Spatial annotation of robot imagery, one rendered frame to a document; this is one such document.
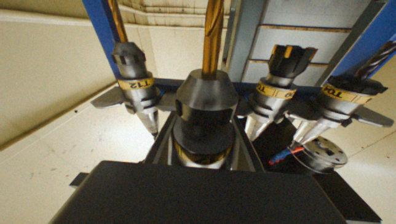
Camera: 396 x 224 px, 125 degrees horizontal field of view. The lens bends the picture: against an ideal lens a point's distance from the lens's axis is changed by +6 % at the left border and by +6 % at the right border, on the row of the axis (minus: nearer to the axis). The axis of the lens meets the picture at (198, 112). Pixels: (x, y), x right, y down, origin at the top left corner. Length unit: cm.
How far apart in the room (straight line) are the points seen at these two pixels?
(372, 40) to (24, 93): 77
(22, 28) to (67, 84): 16
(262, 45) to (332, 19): 33
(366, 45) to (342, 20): 66
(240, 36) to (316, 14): 35
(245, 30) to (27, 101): 91
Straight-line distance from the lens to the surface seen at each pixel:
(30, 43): 58
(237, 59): 80
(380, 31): 34
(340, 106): 26
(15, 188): 60
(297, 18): 86
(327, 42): 98
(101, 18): 25
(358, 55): 34
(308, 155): 64
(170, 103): 18
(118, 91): 26
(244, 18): 79
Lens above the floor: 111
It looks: 37 degrees up
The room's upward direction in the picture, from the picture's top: 178 degrees counter-clockwise
